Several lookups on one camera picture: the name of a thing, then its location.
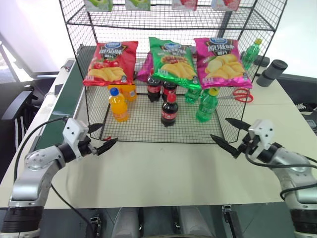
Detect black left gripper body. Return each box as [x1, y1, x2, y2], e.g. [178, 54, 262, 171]
[78, 136, 98, 158]

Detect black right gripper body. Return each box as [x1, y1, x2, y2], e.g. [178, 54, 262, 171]
[237, 133, 261, 157]

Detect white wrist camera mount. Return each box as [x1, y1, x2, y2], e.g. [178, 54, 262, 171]
[247, 119, 275, 160]
[62, 118, 89, 162]

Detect green drink carton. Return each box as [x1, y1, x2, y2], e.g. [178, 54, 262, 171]
[125, 0, 152, 11]
[84, 0, 114, 12]

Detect dark grey cylinder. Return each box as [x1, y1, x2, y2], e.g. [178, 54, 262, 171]
[256, 59, 289, 88]

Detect red handled scissors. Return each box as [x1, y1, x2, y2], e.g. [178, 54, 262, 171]
[217, 88, 255, 104]

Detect black wire shelf rack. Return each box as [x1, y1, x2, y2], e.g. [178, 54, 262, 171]
[58, 0, 288, 144]

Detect black table clamp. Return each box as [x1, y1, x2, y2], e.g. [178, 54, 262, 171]
[221, 204, 238, 238]
[89, 214, 103, 238]

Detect orange soda bottle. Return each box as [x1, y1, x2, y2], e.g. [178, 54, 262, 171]
[120, 84, 138, 103]
[108, 87, 129, 123]

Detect black office chair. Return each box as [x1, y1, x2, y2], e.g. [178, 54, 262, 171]
[1, 85, 35, 152]

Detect cola bottle red cap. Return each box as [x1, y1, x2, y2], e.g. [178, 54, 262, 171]
[161, 81, 178, 101]
[160, 93, 179, 128]
[146, 74, 163, 103]

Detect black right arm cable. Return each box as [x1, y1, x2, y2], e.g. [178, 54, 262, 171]
[244, 142, 317, 200]

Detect red potato chip bag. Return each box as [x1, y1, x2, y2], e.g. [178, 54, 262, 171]
[83, 41, 139, 87]

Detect grey rounded shape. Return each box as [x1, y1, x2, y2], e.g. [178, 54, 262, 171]
[177, 205, 213, 238]
[112, 207, 141, 238]

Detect black conveyor control box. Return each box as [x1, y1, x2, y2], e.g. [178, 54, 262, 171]
[62, 60, 76, 73]

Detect magenta potato chip bag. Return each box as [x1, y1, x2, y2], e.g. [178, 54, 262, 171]
[193, 37, 253, 90]
[137, 52, 156, 83]

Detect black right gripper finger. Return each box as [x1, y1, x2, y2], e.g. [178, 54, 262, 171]
[224, 118, 251, 130]
[210, 134, 240, 159]

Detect green potato chip bag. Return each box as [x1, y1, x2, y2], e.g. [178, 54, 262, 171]
[148, 36, 202, 90]

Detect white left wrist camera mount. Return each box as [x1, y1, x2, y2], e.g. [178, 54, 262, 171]
[62, 118, 89, 162]

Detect pink drink carton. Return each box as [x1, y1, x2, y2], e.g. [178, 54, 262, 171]
[211, 0, 241, 11]
[171, 0, 198, 11]

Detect green conveyor belt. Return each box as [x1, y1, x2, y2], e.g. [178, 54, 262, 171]
[29, 58, 87, 152]

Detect green soda bottle yellow cap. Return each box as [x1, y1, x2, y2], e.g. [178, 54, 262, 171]
[195, 87, 220, 123]
[241, 38, 263, 70]
[185, 88, 203, 104]

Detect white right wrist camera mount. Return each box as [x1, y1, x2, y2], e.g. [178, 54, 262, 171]
[247, 119, 275, 160]

